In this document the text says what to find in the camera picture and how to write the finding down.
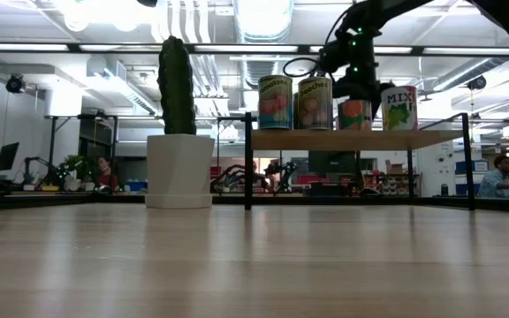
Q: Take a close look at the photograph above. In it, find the green cactus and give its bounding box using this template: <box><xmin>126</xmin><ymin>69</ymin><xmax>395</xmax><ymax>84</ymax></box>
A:
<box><xmin>156</xmin><ymin>35</ymin><xmax>197</xmax><ymax>136</ymax></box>

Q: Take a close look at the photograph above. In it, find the white plant pot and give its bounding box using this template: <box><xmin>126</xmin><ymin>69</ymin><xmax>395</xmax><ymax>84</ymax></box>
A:
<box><xmin>144</xmin><ymin>134</ymin><xmax>216</xmax><ymax>210</ymax></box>

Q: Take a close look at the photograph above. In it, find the teal orange-slice print can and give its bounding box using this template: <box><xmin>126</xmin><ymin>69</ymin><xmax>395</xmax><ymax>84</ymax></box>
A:
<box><xmin>337</xmin><ymin>99</ymin><xmax>374</xmax><ymax>132</ymax></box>

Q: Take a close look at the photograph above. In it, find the wooden shelf with black legs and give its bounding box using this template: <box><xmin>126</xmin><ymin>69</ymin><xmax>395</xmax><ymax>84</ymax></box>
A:
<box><xmin>243</xmin><ymin>112</ymin><xmax>476</xmax><ymax>212</ymax></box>

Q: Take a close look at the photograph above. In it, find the pink white Mixed Fruit can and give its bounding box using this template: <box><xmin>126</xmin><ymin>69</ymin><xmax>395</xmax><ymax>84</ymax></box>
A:
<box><xmin>381</xmin><ymin>85</ymin><xmax>419</xmax><ymax>132</ymax></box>

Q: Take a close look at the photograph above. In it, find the blue storage bin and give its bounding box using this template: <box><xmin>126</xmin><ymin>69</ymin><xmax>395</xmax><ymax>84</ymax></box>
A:
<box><xmin>455</xmin><ymin>159</ymin><xmax>490</xmax><ymax>196</ymax></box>

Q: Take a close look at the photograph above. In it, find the black monitor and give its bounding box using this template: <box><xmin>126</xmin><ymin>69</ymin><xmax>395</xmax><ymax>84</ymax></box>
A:
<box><xmin>0</xmin><ymin>141</ymin><xmax>20</xmax><ymax>172</ymax></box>

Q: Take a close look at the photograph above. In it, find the overhead frame bar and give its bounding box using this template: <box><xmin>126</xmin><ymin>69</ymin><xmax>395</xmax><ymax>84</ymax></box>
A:
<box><xmin>0</xmin><ymin>42</ymin><xmax>509</xmax><ymax>57</ymax></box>

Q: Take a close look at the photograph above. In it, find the black ceiling spotlight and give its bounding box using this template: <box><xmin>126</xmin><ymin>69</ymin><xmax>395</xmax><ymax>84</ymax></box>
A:
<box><xmin>466</xmin><ymin>75</ymin><xmax>488</xmax><ymax>92</ymax></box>
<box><xmin>5</xmin><ymin>73</ymin><xmax>27</xmax><ymax>95</ymax></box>

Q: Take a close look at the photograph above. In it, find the cardboard box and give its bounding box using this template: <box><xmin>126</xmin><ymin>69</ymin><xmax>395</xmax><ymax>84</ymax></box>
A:
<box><xmin>384</xmin><ymin>159</ymin><xmax>405</xmax><ymax>176</ymax></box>

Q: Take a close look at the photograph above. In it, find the person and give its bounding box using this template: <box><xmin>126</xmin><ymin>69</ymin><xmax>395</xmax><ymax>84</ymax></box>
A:
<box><xmin>96</xmin><ymin>156</ymin><xmax>120</xmax><ymax>192</ymax></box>
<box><xmin>476</xmin><ymin>154</ymin><xmax>509</xmax><ymax>200</ymax></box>

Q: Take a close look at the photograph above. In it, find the black table edge rail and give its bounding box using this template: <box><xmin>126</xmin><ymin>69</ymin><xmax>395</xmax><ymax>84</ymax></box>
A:
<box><xmin>0</xmin><ymin>193</ymin><xmax>509</xmax><ymax>214</ymax></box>

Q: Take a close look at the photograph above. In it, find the small green background plant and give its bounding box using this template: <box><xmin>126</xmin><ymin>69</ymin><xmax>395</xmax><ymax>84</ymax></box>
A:
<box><xmin>62</xmin><ymin>154</ymin><xmax>87</xmax><ymax>180</ymax></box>

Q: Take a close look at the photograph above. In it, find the Peaches can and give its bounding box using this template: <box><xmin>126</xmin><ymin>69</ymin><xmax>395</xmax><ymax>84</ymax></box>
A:
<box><xmin>297</xmin><ymin>76</ymin><xmax>334</xmax><ymax>131</ymax></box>

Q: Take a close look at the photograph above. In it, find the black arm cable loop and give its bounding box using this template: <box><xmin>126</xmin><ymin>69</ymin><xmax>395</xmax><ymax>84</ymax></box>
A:
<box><xmin>282</xmin><ymin>56</ymin><xmax>326</xmax><ymax>80</ymax></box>

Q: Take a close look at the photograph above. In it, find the black background workbench frame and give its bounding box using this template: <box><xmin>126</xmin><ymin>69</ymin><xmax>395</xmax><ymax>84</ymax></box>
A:
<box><xmin>44</xmin><ymin>113</ymin><xmax>119</xmax><ymax>186</ymax></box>

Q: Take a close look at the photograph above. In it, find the blue Tomatoes can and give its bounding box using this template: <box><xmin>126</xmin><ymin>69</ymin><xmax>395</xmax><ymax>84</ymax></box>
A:
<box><xmin>257</xmin><ymin>74</ymin><xmax>294</xmax><ymax>131</ymax></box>

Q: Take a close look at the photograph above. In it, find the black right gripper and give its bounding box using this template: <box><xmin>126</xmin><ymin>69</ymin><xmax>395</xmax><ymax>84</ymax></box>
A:
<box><xmin>334</xmin><ymin>74</ymin><xmax>395</xmax><ymax>129</ymax></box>

